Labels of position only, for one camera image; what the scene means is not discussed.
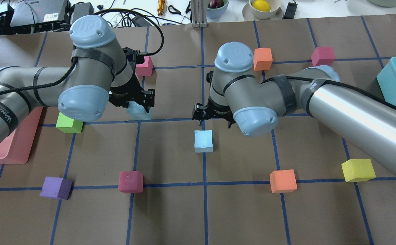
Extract robot arm with camera cable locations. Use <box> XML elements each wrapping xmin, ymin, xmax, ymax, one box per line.
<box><xmin>0</xmin><ymin>15</ymin><xmax>134</xmax><ymax>143</ymax></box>

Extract black electronics box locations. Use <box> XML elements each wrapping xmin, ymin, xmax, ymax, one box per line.
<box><xmin>10</xmin><ymin>0</ymin><xmax>71</xmax><ymax>33</ymax></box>

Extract beige bowl with lemon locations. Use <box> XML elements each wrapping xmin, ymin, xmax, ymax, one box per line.
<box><xmin>243</xmin><ymin>0</ymin><xmax>283</xmax><ymax>21</ymax></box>

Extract cracked light blue block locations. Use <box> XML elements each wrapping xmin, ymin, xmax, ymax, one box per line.
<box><xmin>127</xmin><ymin>102</ymin><xmax>152</xmax><ymax>120</ymax></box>

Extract black gripper body cyan side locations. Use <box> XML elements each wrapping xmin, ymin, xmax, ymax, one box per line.
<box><xmin>192</xmin><ymin>98</ymin><xmax>236</xmax><ymax>129</ymax></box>

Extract yellow foam block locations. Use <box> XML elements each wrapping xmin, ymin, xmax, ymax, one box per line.
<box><xmin>341</xmin><ymin>159</ymin><xmax>376</xmax><ymax>182</ymax></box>

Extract black gripper body with cable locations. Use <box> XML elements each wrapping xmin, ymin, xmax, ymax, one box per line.
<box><xmin>109</xmin><ymin>74</ymin><xmax>155</xmax><ymax>110</ymax></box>

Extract pink plastic bin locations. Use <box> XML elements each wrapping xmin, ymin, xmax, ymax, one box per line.
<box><xmin>0</xmin><ymin>76</ymin><xmax>44</xmax><ymax>165</ymax></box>

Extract pink block cyan side corner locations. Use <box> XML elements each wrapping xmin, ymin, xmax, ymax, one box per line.
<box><xmin>311</xmin><ymin>47</ymin><xmax>335</xmax><ymax>66</ymax></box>

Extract robot arm near cyan bin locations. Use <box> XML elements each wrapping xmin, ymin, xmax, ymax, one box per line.
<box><xmin>192</xmin><ymin>42</ymin><xmax>396</xmax><ymax>175</ymax></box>

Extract pink block far centre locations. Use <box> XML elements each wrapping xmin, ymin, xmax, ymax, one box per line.
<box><xmin>135</xmin><ymin>56</ymin><xmax>153</xmax><ymax>77</ymax></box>

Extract aluminium frame post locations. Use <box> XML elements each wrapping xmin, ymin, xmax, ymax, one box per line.
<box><xmin>191</xmin><ymin>0</ymin><xmax>208</xmax><ymax>28</ymax></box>

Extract orange block far from bases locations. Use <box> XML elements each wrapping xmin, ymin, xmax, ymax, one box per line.
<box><xmin>253</xmin><ymin>47</ymin><xmax>273</xmax><ymax>71</ymax></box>

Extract yellow lemon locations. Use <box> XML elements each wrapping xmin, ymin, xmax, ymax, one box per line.
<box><xmin>251</xmin><ymin>0</ymin><xmax>271</xmax><ymax>12</ymax></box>

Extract smooth light blue block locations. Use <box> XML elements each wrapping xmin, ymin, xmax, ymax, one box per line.
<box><xmin>194</xmin><ymin>130</ymin><xmax>213</xmax><ymax>153</ymax></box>

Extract orange block near robot bases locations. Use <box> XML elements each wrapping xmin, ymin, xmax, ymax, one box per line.
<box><xmin>269</xmin><ymin>169</ymin><xmax>298</xmax><ymax>194</ymax></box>

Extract black power adapter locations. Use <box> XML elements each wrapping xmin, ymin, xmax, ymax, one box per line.
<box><xmin>131</xmin><ymin>15</ymin><xmax>152</xmax><ymax>27</ymax></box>

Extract wrist camera mount cabled arm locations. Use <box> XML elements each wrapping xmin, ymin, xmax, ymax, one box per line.
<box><xmin>122</xmin><ymin>47</ymin><xmax>145</xmax><ymax>69</ymax></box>

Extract green bowl with purple fruit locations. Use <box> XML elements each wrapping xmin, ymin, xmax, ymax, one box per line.
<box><xmin>205</xmin><ymin>0</ymin><xmax>230</xmax><ymax>19</ymax></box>

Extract dark pink block with hole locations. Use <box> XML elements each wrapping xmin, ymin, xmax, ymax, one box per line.
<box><xmin>118</xmin><ymin>171</ymin><xmax>144</xmax><ymax>193</ymax></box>

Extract purple block near pink bin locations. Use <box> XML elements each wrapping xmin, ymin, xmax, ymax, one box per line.
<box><xmin>40</xmin><ymin>176</ymin><xmax>72</xmax><ymax>200</ymax></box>

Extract purple fruit in bowl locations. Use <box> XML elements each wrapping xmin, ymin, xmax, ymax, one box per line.
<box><xmin>207</xmin><ymin>0</ymin><xmax>224</xmax><ymax>9</ymax></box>

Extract green foam block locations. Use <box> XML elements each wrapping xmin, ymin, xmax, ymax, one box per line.
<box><xmin>55</xmin><ymin>113</ymin><xmax>83</xmax><ymax>134</ymax></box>

